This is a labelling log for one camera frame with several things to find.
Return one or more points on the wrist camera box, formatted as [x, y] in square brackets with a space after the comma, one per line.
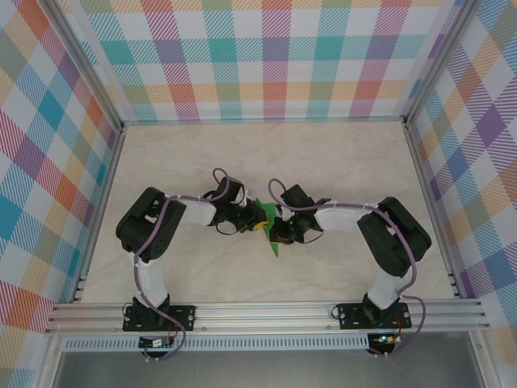
[297, 198]
[232, 189]

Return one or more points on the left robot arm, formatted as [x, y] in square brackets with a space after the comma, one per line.
[153, 238]

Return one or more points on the grey metal panel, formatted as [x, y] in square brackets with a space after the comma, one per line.
[262, 369]

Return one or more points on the small circuit board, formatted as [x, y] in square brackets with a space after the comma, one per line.
[155, 342]
[383, 338]

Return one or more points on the wide aluminium base rail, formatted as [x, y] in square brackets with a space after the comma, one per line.
[262, 317]

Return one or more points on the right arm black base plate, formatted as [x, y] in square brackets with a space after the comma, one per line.
[351, 317]

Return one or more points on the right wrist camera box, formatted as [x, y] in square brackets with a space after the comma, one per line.
[297, 198]

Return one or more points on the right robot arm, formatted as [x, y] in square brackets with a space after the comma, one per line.
[339, 218]

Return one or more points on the green paper sheet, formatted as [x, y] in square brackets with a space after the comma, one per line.
[266, 209]

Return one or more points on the aluminium back rail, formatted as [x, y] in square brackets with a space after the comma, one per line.
[262, 120]

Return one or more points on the aluminium frame post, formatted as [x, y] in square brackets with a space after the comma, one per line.
[87, 68]
[440, 60]

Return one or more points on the left small circuit board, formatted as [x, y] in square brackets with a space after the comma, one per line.
[155, 342]

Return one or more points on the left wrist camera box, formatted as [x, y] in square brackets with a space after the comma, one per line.
[232, 189]

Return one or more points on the right small circuit board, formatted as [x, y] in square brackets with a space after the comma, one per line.
[383, 338]

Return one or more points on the aluminium side rail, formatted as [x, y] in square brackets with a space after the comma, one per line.
[103, 210]
[432, 194]

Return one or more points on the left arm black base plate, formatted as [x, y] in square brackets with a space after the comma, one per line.
[186, 315]

